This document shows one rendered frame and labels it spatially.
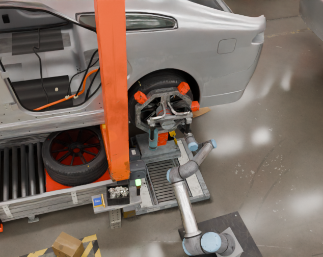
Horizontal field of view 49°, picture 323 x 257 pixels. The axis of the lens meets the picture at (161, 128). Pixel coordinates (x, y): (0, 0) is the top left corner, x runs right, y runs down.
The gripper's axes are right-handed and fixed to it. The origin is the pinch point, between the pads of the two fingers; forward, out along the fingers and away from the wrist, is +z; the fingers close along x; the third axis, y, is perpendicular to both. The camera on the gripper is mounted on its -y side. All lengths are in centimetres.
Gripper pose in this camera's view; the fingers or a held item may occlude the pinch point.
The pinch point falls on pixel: (180, 120)
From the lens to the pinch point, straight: 363.4
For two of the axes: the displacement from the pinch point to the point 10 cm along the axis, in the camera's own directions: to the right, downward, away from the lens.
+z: -2.7, -7.1, 6.5
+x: 7.2, -6.0, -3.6
